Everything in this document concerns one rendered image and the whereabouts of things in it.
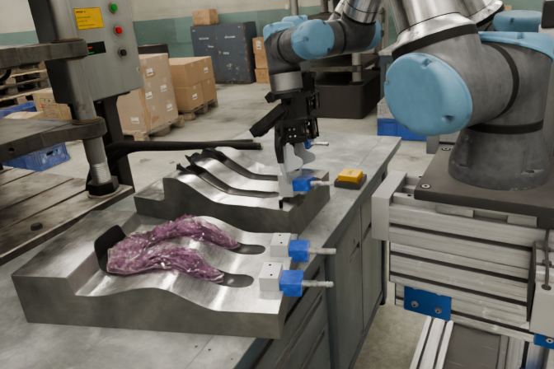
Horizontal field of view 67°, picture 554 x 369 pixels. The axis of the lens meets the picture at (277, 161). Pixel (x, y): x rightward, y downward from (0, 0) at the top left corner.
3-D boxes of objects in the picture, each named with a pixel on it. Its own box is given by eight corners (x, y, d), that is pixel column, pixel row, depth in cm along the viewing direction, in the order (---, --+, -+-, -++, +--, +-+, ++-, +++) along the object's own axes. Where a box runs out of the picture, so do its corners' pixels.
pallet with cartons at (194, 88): (219, 106, 634) (212, 55, 609) (193, 120, 562) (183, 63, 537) (151, 107, 673) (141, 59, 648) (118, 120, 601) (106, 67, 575)
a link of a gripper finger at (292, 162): (301, 184, 94) (300, 142, 95) (278, 184, 97) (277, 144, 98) (307, 184, 97) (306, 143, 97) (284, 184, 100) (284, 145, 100)
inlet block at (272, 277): (334, 287, 79) (333, 263, 77) (333, 305, 74) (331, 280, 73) (266, 285, 82) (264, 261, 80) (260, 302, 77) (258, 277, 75)
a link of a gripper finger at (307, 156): (316, 177, 102) (308, 142, 99) (295, 178, 105) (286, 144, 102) (321, 171, 104) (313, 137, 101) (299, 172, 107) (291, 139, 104)
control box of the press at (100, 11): (192, 304, 206) (131, -20, 156) (148, 348, 181) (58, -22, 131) (158, 294, 216) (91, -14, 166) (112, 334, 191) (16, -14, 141)
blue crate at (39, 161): (72, 158, 448) (67, 138, 441) (39, 173, 411) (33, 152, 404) (31, 156, 469) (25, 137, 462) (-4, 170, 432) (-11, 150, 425)
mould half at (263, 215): (330, 199, 121) (328, 155, 116) (291, 245, 100) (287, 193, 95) (192, 180, 144) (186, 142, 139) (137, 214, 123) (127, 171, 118)
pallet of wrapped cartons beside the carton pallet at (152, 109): (186, 126, 539) (174, 51, 507) (146, 145, 470) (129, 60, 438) (112, 123, 586) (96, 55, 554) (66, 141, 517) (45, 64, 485)
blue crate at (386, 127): (444, 130, 431) (446, 109, 423) (439, 142, 396) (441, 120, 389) (385, 128, 458) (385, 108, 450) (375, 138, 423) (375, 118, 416)
